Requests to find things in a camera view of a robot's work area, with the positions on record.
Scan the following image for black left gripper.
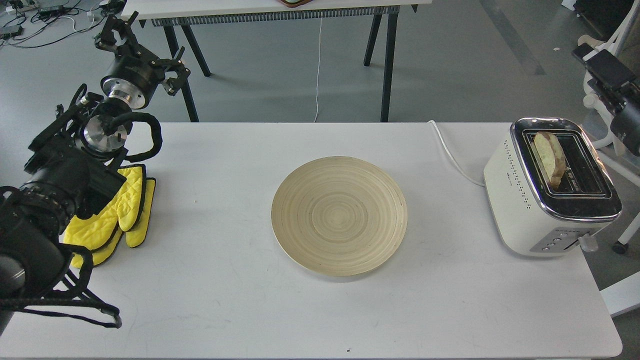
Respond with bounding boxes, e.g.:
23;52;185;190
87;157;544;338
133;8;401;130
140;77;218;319
94;14;191;110

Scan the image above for slice of bread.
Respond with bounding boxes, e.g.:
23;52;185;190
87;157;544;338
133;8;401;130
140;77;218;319
534;131;566;191

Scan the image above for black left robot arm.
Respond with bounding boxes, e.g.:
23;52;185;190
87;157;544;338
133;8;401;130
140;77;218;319
0;11;191;330

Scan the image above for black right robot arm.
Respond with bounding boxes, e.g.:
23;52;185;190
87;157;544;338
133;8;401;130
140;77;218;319
573;43;640;157

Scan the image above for cream white toaster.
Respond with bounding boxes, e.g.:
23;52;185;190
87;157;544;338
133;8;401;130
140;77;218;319
483;117;622;258

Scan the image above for white background table black legs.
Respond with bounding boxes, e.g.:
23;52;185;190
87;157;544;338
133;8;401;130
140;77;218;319
119;0;423;123

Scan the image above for yellow oven mitt upper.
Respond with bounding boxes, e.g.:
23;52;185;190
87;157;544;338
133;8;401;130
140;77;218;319
62;164;147;251

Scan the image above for yellow oven mitt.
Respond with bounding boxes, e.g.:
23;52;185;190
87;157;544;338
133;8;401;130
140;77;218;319
62;164;147;251
90;177;157;266

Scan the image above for yellow oven mitt lower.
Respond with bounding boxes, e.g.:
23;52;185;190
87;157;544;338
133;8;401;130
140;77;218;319
90;177;157;266

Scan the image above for round bamboo plate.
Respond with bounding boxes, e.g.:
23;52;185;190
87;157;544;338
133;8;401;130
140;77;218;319
270;156;409;277

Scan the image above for floor cables and power strip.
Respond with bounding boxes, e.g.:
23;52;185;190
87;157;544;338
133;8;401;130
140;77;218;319
0;0;126;49

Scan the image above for white hanging cable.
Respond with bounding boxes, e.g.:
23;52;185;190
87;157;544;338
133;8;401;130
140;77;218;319
314;18;323;123

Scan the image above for white toaster power cable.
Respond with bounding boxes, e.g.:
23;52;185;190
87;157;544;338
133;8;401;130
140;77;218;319
428;120;487;188

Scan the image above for white chair frame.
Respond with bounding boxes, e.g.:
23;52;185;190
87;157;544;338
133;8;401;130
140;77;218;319
575;0;640;255

